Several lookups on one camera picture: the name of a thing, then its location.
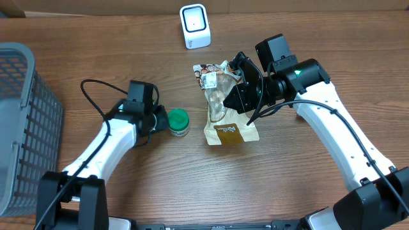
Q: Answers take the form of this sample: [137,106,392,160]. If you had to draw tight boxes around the green lid white jar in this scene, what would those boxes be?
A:
[168,109,190,137]

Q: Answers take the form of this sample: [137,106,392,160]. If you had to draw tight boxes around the beige snack pouch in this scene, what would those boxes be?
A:
[192,59,260,146]

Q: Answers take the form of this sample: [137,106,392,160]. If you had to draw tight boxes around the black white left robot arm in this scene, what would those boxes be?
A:
[35,80,169,229]

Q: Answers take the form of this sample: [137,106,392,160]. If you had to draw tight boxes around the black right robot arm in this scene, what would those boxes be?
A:
[224,34,408,230]

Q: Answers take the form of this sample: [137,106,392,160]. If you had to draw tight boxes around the white barcode scanner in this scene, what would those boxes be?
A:
[180,3,211,50]

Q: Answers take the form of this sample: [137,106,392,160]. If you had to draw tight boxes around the grey plastic mesh basket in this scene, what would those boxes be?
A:
[1,42,64,217]

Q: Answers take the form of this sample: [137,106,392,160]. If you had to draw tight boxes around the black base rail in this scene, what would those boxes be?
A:
[105,217,304,230]

